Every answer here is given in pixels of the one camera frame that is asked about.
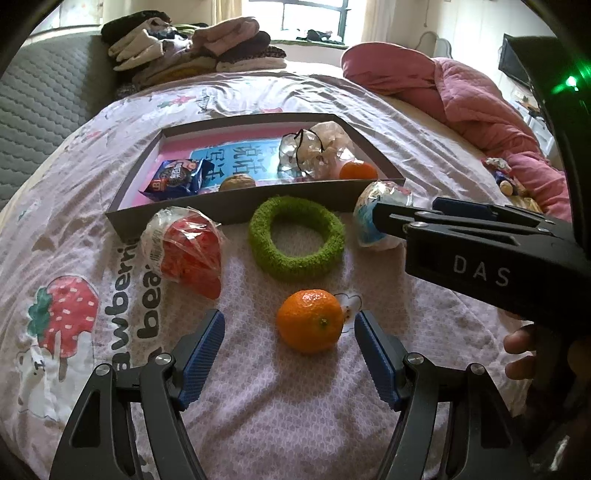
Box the grey cardboard box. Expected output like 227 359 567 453
105 113 407 241

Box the red plastic-wrapped ball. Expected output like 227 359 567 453
140 206 227 300

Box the pink quilt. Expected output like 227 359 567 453
341 44 573 222

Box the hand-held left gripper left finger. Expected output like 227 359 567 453
48 308 227 480

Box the green fuzzy ring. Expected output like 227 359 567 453
248 196 346 282

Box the blue white plastic-wrapped ball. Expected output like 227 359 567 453
353 181 414 250

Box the grey quilted headboard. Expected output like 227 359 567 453
0 32 121 208

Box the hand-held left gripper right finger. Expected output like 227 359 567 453
353 309 534 480

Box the pile of folded clothes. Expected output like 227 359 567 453
100 16 287 86

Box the black television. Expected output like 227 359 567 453
499 33 536 90

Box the dark clothes heap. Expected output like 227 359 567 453
305 28 345 43

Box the green sill cover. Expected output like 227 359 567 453
270 39 349 49

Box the clear plastic bag bundle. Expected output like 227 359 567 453
277 121 358 178

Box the blue cookie packet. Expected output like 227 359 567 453
141 159 214 201

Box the window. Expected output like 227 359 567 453
242 0 370 44

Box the person's right hand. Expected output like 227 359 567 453
502 323 539 381

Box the printed bedsheet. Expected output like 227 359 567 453
0 60 568 480

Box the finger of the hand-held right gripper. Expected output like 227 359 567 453
431 196 571 229
370 200 518 245

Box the orange mandarin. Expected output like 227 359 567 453
276 289 345 354
339 160 378 181

